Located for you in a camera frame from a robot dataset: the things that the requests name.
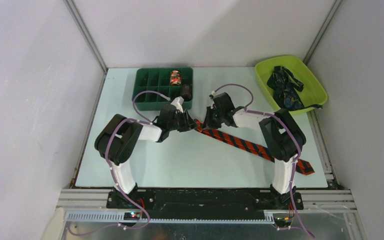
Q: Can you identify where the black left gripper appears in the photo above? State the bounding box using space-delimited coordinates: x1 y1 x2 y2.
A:
167 108 199 133

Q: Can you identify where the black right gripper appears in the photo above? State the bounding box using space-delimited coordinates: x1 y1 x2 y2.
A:
201 105 225 130

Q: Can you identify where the orange navy striped tie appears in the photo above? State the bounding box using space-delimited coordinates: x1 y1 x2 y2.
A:
194 119 315 176

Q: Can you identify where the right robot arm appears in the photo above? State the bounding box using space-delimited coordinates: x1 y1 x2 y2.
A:
202 92 306 210

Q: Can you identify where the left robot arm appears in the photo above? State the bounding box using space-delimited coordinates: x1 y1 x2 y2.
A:
94 104 198 208

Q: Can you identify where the brown patterned rolled tie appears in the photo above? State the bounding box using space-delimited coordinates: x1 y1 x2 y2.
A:
180 84 193 102

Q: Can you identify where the green compartment organizer tray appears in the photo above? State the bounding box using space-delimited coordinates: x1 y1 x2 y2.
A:
131 67 194 111

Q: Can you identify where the navy floral gold tie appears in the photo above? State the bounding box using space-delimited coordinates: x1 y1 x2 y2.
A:
267 65 323 111

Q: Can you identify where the lime green plastic bin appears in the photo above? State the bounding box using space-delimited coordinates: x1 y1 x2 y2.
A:
254 55 328 116

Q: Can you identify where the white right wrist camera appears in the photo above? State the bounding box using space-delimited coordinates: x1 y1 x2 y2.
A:
209 91 218 109

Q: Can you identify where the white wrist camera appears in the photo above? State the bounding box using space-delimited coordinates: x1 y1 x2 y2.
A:
170 96 184 113
209 91 218 109

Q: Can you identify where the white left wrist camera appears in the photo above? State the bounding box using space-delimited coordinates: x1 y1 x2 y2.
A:
170 96 184 113

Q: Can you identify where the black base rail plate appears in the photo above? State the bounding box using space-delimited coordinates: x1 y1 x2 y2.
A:
106 187 304 221

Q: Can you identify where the left corner aluminium post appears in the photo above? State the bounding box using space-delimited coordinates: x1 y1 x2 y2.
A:
62 0 109 73

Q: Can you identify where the corner aluminium post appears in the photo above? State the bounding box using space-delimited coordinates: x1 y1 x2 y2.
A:
62 0 109 73
303 0 344 65

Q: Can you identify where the right corner aluminium post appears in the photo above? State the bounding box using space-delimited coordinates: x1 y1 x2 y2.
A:
303 0 344 65

